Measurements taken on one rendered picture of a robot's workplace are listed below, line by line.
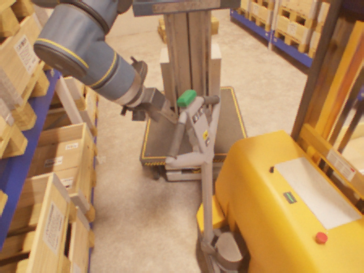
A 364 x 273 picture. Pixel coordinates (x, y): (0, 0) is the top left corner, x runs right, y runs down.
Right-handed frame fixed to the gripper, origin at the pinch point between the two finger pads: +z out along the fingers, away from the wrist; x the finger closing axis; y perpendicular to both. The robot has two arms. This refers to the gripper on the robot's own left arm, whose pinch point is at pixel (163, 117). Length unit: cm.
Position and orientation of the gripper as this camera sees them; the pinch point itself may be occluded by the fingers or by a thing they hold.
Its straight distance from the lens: 77.5
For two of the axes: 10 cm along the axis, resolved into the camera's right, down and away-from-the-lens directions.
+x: 8.1, 0.5, -5.8
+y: -2.7, 9.2, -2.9
